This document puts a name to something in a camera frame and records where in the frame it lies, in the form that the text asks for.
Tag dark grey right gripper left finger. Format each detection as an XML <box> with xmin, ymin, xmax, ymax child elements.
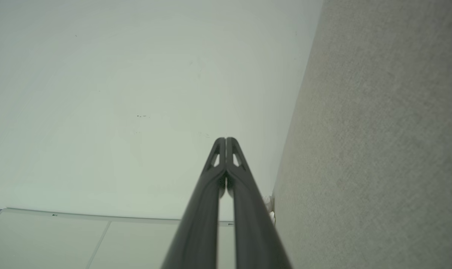
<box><xmin>162</xmin><ymin>137</ymin><xmax>226</xmax><ymax>269</ymax></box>

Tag small white crumpled object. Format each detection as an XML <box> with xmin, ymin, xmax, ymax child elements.
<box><xmin>262</xmin><ymin>194</ymin><xmax>276</xmax><ymax>225</ymax></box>

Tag grey fabric sofa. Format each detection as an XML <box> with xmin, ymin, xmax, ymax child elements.
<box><xmin>273</xmin><ymin>0</ymin><xmax>452</xmax><ymax>269</ymax></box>

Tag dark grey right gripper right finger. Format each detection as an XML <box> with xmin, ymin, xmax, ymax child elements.
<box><xmin>226</xmin><ymin>137</ymin><xmax>293</xmax><ymax>269</ymax></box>

